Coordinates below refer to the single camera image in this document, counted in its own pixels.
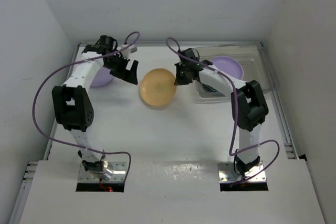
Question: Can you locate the purple cable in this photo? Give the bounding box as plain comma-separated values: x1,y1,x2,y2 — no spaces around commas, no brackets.
31,31,140,183
165,37,280,184

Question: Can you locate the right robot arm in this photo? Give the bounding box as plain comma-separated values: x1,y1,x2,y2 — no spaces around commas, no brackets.
175,48,269,176

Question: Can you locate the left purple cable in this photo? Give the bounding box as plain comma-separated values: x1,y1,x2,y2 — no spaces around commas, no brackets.
31,31,140,183

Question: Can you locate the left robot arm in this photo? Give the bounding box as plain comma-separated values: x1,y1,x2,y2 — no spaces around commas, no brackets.
52,36,138,179

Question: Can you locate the metal base plate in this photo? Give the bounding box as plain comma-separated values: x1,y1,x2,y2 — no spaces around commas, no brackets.
78,162,127,183
218,162,267,183

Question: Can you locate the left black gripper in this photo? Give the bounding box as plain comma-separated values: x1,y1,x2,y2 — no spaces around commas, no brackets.
103,54,137,84

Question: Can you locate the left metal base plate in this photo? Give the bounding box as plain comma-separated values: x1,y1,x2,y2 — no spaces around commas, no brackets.
78,162,127,183

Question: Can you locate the purple plate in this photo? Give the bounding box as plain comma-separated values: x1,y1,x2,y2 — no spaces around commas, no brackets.
90,67,114,88
210,56,244,80

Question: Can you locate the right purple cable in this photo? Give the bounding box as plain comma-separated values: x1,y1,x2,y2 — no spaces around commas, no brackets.
165,37,280,184

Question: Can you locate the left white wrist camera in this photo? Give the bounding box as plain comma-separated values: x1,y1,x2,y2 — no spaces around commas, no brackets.
120,45,138,59

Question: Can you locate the clear plastic bin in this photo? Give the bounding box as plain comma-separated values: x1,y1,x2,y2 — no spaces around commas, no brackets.
190,44,279,103

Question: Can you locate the orange plate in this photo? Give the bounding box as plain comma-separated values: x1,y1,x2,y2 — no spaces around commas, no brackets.
140,68,177,107

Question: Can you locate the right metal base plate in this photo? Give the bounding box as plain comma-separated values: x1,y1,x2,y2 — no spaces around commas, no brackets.
218,162,267,183

